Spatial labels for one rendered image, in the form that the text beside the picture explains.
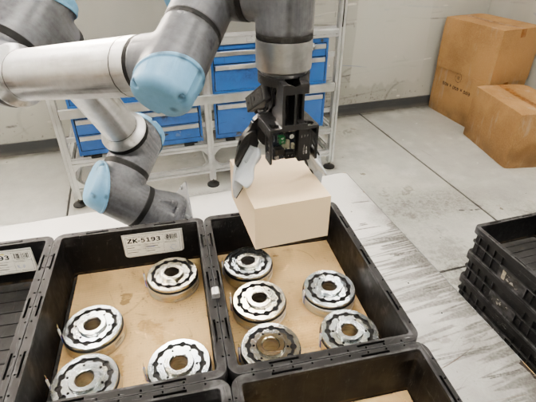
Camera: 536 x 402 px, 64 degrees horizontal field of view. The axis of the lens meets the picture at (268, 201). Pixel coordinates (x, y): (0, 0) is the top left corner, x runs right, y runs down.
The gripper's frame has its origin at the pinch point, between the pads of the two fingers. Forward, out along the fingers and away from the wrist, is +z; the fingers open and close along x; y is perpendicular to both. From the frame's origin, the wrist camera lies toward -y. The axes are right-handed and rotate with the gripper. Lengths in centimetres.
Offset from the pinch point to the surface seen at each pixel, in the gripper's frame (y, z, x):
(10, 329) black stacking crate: -9, 27, -49
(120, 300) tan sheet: -9.9, 26.8, -29.4
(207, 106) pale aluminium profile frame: -186, 56, 19
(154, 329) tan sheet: -0.5, 26.8, -23.5
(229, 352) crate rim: 16.3, 16.7, -12.6
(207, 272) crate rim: -2.0, 16.9, -12.4
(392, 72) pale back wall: -272, 76, 197
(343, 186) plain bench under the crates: -56, 40, 43
